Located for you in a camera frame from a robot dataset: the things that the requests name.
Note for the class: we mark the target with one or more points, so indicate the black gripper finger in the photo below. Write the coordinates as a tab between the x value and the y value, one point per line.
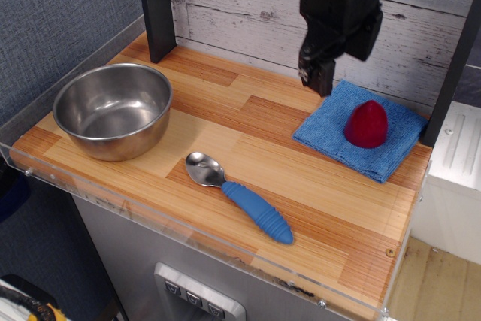
361	42
317	75

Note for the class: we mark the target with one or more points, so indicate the red toy strawberry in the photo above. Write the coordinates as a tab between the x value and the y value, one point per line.
367	126

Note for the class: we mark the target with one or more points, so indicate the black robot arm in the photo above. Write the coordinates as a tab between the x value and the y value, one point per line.
335	27

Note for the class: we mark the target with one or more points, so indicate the folded blue rag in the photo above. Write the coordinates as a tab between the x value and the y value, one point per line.
323	131

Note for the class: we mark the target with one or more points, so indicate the white side cabinet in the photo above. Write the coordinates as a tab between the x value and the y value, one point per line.
448	214

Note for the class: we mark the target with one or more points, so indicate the stainless steel bowl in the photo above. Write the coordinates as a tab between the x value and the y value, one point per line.
115	112

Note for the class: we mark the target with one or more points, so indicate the stainless steel cabinet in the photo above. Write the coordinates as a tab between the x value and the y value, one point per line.
130	246

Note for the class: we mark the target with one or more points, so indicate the silver button control panel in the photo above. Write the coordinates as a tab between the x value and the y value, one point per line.
197	294

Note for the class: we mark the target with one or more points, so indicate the yellow black object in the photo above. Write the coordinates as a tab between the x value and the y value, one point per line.
37	310

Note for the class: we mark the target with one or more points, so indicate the dark grey right post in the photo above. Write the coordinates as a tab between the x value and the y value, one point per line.
453	75

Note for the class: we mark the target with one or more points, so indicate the dark grey post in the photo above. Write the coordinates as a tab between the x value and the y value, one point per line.
159	23
453	75

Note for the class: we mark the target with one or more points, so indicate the blue handled metal spoon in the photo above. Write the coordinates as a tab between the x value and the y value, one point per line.
206	171

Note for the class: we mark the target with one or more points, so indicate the dark grey left post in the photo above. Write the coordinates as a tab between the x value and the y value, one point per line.
159	23

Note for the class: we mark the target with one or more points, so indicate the clear acrylic guard rail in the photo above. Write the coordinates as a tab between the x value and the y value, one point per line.
349	231

